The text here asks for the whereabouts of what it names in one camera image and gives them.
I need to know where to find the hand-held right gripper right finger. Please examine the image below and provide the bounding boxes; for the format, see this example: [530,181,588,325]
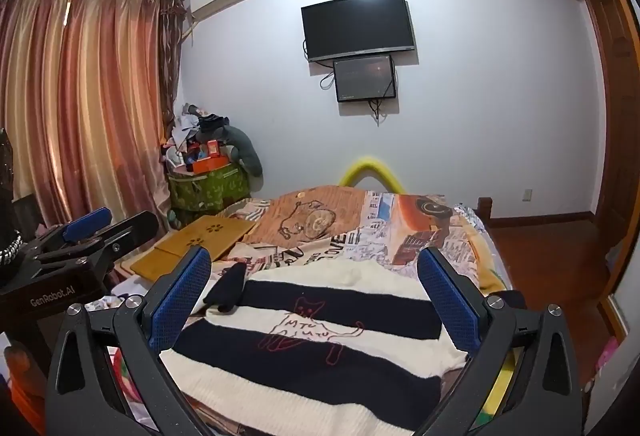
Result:
[415,246,584,436]

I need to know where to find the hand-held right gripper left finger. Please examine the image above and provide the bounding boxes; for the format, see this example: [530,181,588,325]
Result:
[45,246,226,436]

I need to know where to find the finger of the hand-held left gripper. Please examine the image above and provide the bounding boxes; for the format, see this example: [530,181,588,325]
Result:
[32,210,160,289]
[37,207,113,249]

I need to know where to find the cream and black striped sweater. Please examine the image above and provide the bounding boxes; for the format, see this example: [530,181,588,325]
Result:
[159,261,471,436]

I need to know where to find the small black garment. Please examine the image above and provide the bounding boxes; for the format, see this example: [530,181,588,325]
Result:
[202,263,248,315]

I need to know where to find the white bag with tag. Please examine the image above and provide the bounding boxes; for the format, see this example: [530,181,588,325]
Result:
[105,279,151,309]

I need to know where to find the bamboo folding lap desk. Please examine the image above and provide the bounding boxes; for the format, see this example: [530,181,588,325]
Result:
[129,215,258,282]

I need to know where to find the green patterned storage bag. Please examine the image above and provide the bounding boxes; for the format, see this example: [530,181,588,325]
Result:
[167,163,251,224]

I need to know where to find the printed blanket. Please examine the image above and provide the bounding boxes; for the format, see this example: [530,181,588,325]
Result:
[100,185,516,436]

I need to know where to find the yellow bed sheet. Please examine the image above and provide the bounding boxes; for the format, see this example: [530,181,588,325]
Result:
[472,348,522,436]

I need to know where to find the orange box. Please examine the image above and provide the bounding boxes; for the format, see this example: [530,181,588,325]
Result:
[192,156,229,175]

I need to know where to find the orange object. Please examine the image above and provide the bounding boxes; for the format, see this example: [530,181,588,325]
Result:
[0,343,51,436]

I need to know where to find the pink striped cloth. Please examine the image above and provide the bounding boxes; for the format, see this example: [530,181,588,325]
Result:
[220,199,272,223]

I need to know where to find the pile of clutter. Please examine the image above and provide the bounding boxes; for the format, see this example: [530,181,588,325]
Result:
[160,104,232,173]

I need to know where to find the orange striped curtain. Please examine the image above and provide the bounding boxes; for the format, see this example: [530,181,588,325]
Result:
[0,0,173,242]

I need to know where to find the grey plush toy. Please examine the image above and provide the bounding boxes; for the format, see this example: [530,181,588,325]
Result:
[197,123,264,178]

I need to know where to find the yellow foam noodle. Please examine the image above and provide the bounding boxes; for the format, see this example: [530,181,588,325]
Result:
[337,155,405,193]

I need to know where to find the brown patterned curtain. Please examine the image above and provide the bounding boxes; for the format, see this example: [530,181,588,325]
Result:
[159,0,190,139]

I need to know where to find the small black monitor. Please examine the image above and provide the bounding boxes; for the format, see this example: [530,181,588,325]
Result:
[333,56,398,104]

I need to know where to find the wooden door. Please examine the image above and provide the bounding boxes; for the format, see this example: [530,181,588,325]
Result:
[575,0,640,297]

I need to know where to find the wooden bed post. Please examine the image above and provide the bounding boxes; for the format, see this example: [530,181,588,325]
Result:
[476,196,495,230]

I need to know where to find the black cable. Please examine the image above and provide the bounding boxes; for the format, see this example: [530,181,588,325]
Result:
[302,39,337,92]
[367,99,394,122]

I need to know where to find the black wall television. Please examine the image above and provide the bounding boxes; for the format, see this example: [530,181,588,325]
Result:
[301,0,417,64]

